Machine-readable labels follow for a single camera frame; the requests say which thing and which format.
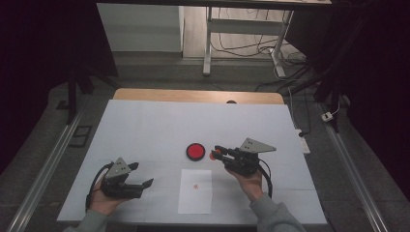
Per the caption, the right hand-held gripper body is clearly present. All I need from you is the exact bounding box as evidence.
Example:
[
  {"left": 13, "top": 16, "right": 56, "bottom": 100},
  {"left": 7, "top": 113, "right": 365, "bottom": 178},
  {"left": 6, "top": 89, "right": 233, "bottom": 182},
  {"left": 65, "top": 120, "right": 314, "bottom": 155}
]
[{"left": 223, "top": 137, "right": 278, "bottom": 178}]

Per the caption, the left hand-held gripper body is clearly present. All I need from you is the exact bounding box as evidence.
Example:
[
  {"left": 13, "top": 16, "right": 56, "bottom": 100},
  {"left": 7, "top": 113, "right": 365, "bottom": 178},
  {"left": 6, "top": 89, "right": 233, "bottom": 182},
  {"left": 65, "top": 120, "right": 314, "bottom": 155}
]
[{"left": 101, "top": 157, "right": 144, "bottom": 199}]

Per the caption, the orange stamp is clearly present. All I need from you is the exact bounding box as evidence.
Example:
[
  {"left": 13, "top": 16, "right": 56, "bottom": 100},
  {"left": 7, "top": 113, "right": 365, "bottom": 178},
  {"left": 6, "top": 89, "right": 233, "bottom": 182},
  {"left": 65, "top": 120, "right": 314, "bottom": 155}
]
[{"left": 209, "top": 146, "right": 222, "bottom": 161}]

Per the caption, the round black red ink pad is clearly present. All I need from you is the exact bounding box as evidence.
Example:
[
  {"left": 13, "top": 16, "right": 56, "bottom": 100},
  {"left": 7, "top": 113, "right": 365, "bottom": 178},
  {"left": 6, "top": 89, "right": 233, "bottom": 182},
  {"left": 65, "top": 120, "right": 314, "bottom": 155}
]
[{"left": 186, "top": 142, "right": 206, "bottom": 162}]

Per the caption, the white paper sheet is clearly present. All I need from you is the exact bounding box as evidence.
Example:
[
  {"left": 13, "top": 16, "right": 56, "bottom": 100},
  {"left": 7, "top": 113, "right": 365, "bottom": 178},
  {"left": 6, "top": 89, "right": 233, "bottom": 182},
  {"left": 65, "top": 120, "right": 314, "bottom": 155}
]
[{"left": 177, "top": 168, "right": 214, "bottom": 216}]

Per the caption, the person's right hand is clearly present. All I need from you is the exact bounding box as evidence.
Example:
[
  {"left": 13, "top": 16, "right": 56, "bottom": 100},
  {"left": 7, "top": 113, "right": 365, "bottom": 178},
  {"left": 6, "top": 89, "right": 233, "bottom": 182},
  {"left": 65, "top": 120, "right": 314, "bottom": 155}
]
[{"left": 225, "top": 167, "right": 265, "bottom": 202}]

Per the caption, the person's left hand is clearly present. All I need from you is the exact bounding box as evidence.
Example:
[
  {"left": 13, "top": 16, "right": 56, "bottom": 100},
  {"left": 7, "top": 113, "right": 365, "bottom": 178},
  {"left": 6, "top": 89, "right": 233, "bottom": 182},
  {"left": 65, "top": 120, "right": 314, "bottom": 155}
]
[{"left": 88, "top": 181, "right": 131, "bottom": 217}]

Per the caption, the white table cover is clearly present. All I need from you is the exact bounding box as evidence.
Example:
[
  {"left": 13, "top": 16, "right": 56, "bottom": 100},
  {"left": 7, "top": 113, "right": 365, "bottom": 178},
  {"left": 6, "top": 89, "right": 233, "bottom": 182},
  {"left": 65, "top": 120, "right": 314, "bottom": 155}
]
[{"left": 57, "top": 99, "right": 328, "bottom": 225}]

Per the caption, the white power strip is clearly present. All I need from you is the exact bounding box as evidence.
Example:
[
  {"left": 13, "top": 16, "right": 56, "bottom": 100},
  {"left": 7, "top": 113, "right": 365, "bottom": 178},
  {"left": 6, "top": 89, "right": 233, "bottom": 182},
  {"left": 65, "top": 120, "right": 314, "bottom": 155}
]
[{"left": 295, "top": 129, "right": 311, "bottom": 155}]

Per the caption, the wooden table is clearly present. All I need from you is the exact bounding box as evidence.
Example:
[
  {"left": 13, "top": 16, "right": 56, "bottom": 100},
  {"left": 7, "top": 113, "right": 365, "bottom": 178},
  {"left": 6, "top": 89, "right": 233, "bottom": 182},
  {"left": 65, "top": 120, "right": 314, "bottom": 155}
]
[{"left": 112, "top": 88, "right": 285, "bottom": 105}]

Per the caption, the black tripod stand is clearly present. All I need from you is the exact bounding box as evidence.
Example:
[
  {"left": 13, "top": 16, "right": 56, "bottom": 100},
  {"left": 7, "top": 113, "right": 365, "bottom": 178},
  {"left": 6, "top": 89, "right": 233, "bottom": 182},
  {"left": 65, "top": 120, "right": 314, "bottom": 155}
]
[{"left": 286, "top": 28, "right": 357, "bottom": 133}]

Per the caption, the dark curtain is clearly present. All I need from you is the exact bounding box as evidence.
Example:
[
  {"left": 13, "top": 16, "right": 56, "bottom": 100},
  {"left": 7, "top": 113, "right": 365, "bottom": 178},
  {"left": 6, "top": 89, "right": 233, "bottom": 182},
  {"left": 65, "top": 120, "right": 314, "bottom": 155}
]
[
  {"left": 284, "top": 0, "right": 410, "bottom": 202},
  {"left": 0, "top": 0, "right": 119, "bottom": 177}
]

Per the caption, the white cabinet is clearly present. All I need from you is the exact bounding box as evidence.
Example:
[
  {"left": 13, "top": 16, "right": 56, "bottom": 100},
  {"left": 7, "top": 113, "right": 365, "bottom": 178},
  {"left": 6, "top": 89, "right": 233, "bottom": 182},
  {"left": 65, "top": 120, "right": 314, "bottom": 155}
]
[{"left": 96, "top": 3, "right": 186, "bottom": 53}]

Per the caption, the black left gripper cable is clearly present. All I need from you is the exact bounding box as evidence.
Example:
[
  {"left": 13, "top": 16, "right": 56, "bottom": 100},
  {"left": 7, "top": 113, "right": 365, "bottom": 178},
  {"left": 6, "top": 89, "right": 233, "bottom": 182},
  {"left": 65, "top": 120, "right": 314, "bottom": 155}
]
[{"left": 84, "top": 161, "right": 114, "bottom": 211}]

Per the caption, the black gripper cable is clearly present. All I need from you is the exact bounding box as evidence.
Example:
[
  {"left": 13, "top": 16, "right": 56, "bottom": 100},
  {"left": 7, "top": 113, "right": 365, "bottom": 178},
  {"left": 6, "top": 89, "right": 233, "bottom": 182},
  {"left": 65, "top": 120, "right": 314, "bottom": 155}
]
[
  {"left": 257, "top": 159, "right": 275, "bottom": 199},
  {"left": 84, "top": 161, "right": 114, "bottom": 211}
]

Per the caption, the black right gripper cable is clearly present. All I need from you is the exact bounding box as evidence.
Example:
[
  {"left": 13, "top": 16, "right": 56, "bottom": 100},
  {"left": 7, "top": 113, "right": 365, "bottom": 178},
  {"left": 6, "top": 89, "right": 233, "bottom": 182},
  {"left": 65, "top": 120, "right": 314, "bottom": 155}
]
[{"left": 257, "top": 159, "right": 275, "bottom": 199}]

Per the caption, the black floor frame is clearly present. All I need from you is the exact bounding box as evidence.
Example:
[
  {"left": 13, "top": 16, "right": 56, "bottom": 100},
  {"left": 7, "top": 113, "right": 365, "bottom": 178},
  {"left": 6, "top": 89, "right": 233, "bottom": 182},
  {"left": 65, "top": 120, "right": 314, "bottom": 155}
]
[{"left": 68, "top": 125, "right": 94, "bottom": 149}]

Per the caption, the metal floor rail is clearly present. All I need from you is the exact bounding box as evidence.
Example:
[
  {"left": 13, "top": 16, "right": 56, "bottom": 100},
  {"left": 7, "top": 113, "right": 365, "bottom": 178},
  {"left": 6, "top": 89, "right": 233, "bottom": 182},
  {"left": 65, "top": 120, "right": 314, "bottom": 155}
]
[
  {"left": 315, "top": 101, "right": 392, "bottom": 232},
  {"left": 6, "top": 96, "right": 95, "bottom": 232}
]

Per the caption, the tangle of floor cables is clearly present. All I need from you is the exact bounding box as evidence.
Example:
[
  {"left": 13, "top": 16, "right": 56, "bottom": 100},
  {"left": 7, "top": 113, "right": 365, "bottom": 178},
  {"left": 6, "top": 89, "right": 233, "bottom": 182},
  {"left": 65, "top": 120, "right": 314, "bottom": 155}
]
[{"left": 211, "top": 8, "right": 308, "bottom": 67}]

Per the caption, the white desk frame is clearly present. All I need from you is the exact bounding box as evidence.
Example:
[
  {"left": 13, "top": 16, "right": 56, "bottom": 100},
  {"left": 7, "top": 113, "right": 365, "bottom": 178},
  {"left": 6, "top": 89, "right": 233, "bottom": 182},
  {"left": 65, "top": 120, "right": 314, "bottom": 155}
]
[{"left": 202, "top": 6, "right": 296, "bottom": 78}]

